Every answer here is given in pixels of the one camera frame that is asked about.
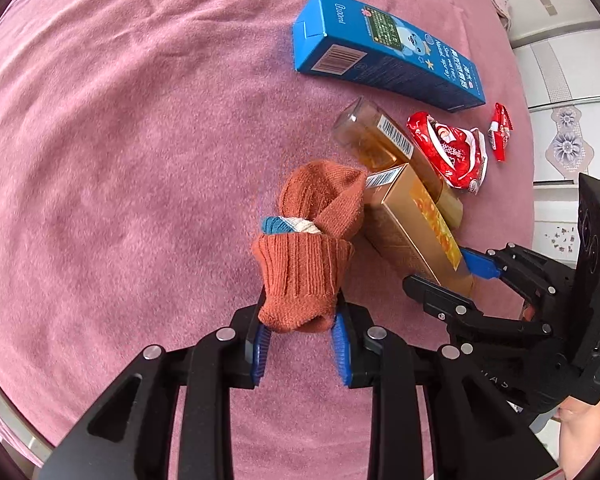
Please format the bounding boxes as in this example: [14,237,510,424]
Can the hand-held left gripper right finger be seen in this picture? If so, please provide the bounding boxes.
[330,300,563,480]

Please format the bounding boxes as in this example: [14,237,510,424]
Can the small red snack wrapper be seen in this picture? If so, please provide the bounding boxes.
[487,102,515,162]

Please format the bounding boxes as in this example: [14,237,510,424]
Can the blue carton box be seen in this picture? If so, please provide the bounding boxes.
[292,0,487,113]

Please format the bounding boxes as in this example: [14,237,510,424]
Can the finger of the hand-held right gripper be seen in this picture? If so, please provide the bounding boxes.
[459,242,578,321]
[402,274,556,356]

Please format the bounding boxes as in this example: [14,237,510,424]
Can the white low cabinet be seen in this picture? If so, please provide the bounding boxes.
[532,182,586,261]

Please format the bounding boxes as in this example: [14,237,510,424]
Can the gold carton box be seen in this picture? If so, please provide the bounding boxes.
[362,162,478,298]

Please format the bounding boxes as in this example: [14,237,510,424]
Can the crumpled red white wrapper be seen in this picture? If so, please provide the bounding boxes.
[406,111,490,195]

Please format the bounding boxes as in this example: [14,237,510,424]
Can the orange knitted sock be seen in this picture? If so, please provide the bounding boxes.
[251,159,368,335]

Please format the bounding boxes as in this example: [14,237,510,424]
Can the blue and white sock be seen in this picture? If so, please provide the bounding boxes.
[261,215,323,236]

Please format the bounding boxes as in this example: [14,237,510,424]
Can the person's right forearm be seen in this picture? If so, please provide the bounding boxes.
[555,395,600,480]

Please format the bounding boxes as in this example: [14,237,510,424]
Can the white sliding wardrobe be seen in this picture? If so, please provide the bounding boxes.
[510,20,600,186]

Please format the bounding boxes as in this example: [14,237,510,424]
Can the bed with pink sheet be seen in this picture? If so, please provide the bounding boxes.
[0,0,536,461]

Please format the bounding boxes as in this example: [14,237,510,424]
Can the clear amber bottle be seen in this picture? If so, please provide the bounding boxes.
[331,97,465,228]

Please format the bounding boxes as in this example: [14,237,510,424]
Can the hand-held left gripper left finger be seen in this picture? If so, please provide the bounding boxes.
[40,287,273,480]

